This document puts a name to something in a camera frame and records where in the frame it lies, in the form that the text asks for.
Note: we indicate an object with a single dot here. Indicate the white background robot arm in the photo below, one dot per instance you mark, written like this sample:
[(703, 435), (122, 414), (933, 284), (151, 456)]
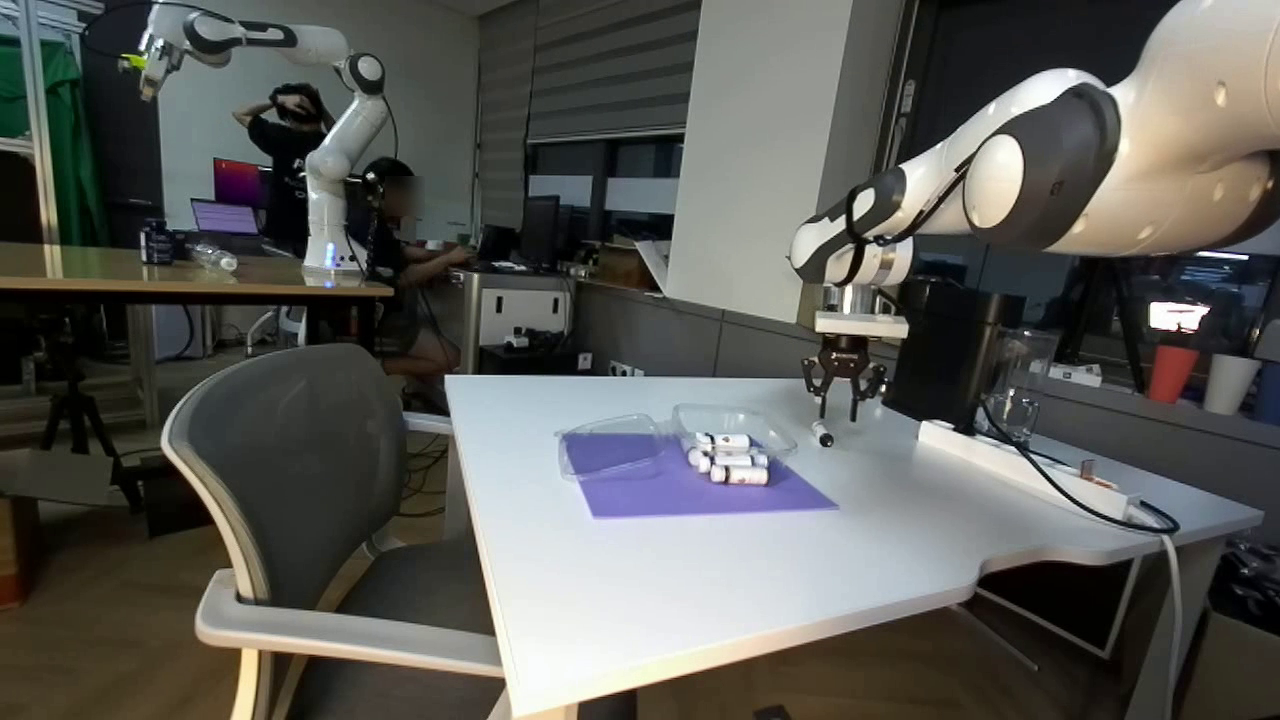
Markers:
[(325, 173)]

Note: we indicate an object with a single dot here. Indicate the standing person in black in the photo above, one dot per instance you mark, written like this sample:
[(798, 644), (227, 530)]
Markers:
[(284, 146)]

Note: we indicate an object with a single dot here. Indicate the black camera tripod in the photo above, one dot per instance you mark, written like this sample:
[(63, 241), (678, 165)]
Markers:
[(81, 400)]

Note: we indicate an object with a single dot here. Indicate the seated person in black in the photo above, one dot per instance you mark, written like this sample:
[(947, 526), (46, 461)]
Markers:
[(393, 255)]

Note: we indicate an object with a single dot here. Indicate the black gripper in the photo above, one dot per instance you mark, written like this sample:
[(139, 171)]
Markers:
[(849, 354)]

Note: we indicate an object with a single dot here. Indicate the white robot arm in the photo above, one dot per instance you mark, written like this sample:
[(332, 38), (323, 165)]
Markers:
[(1144, 132)]

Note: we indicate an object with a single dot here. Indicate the clear plastic container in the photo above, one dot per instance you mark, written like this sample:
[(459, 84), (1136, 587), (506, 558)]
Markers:
[(767, 429)]

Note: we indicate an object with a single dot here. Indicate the green curtain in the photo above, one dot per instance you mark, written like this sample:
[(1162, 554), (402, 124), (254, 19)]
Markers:
[(63, 146)]

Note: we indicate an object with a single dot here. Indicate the white drawer cabinet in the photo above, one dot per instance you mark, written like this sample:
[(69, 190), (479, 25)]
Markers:
[(520, 314)]

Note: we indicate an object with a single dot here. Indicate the open laptop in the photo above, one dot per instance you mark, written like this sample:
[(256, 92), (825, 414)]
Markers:
[(227, 227)]

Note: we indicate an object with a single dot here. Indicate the white table power strip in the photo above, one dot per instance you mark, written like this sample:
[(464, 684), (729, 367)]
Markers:
[(1025, 466)]

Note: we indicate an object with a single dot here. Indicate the black box device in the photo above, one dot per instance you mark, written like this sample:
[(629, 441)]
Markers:
[(942, 354)]

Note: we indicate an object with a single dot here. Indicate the red cup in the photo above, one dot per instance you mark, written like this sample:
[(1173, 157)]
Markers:
[(1173, 375)]

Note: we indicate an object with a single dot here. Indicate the grey office chair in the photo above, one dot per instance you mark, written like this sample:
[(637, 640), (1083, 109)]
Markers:
[(306, 466)]

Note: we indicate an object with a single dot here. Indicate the pink lit screen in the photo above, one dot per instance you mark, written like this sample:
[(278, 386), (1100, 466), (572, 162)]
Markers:
[(236, 183)]

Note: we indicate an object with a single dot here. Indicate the blue cup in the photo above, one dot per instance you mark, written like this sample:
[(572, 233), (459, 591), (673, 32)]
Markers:
[(1268, 392)]

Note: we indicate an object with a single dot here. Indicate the white cup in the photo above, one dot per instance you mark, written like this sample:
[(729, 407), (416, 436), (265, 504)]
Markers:
[(1230, 386)]

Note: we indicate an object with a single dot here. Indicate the wooden work table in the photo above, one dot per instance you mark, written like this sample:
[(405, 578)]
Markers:
[(135, 269)]

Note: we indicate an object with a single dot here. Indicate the grey window blinds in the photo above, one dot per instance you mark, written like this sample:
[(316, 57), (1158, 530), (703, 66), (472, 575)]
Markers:
[(600, 66)]

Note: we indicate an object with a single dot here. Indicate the dark tripod stand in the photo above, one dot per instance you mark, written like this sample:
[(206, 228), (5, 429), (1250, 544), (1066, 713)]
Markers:
[(1095, 314)]

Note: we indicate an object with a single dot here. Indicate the clear glass jar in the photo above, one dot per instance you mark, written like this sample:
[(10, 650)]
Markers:
[(1025, 380)]

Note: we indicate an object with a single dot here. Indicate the green background robot gripper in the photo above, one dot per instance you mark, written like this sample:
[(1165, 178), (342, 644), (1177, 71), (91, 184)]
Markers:
[(139, 60)]

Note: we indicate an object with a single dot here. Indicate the black computer monitor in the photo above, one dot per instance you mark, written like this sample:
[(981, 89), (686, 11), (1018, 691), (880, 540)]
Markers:
[(543, 228)]

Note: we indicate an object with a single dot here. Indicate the purple rectangular mat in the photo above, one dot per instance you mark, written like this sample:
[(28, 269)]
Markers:
[(665, 492)]

